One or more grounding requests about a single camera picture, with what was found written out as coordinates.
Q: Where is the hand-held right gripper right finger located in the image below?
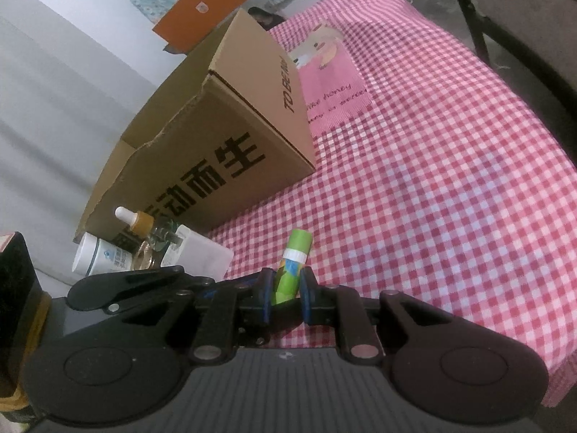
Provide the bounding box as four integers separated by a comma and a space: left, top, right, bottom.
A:
300, 267, 457, 367

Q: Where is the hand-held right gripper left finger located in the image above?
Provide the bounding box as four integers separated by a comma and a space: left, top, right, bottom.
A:
118, 268, 275, 364

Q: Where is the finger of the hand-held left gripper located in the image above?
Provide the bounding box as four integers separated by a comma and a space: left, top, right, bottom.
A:
67, 265, 215, 315

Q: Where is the green paper-wrapped stick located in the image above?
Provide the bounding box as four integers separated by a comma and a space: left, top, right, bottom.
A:
270, 228, 314, 306

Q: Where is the white-capped plastic bottle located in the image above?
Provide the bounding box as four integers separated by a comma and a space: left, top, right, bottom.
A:
73, 232, 138, 277

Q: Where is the white power adapter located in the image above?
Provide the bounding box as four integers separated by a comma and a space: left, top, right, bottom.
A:
160, 224, 234, 281

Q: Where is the brown cardboard box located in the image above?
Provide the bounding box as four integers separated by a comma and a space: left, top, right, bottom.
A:
74, 8, 317, 258

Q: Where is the glass dropper bottle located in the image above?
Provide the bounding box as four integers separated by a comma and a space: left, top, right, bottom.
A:
114, 206, 177, 253

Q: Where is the pink checkered blanket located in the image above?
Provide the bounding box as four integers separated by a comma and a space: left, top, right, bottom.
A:
206, 0, 577, 411

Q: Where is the orange flat box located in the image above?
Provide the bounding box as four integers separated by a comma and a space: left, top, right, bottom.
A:
152, 0, 260, 55

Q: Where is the black metal chair frame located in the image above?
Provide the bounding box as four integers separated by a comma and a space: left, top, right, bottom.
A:
446, 0, 493, 65

